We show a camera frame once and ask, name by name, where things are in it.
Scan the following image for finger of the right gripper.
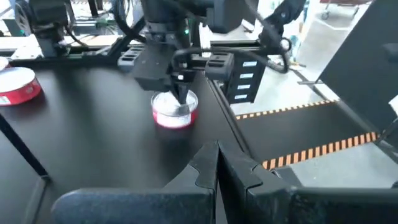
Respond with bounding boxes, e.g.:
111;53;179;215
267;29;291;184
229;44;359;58
181;82;192;107
171;82;183;105

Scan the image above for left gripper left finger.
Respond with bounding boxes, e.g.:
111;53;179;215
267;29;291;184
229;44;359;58
51;140;220;224

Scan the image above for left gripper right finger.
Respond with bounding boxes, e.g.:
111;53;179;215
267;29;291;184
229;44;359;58
218;141;398;224

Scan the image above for red can silver lid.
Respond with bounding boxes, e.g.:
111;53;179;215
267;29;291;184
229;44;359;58
0;67;43;107
150;89;199;130

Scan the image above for grey vented box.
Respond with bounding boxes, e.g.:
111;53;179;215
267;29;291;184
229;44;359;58
117;45;146;73
204;52;235;81

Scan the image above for black box white labels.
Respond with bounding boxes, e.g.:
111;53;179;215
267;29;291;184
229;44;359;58
224;55;267;105

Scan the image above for black mat hazard stripes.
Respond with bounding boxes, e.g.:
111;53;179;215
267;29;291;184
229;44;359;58
234;98;398;171

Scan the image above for black table mat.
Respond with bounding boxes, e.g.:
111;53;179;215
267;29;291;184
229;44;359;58
0;67;249;224

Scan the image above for black slanted panel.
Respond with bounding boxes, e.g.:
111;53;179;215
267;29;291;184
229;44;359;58
317;0;398;133

